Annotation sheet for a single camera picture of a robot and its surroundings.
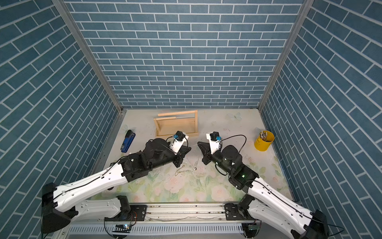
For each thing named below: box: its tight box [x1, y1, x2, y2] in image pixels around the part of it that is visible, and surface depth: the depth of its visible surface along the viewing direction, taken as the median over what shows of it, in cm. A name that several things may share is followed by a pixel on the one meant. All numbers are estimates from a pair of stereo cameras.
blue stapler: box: [120, 129, 136, 153], surface depth 101 cm
